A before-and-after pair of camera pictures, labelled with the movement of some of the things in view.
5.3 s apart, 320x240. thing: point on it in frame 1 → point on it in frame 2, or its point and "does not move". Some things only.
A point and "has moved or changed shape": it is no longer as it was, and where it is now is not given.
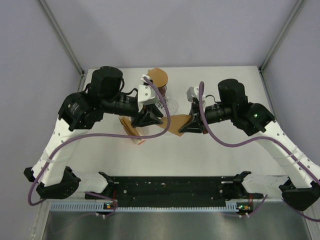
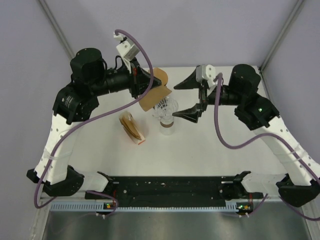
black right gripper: x=197 y=124 → x=193 y=113
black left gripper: x=145 y=117 → x=139 y=77
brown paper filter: x=177 y=122 has moved or changed shape
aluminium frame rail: x=61 y=35 does not move
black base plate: x=172 y=191 does not move
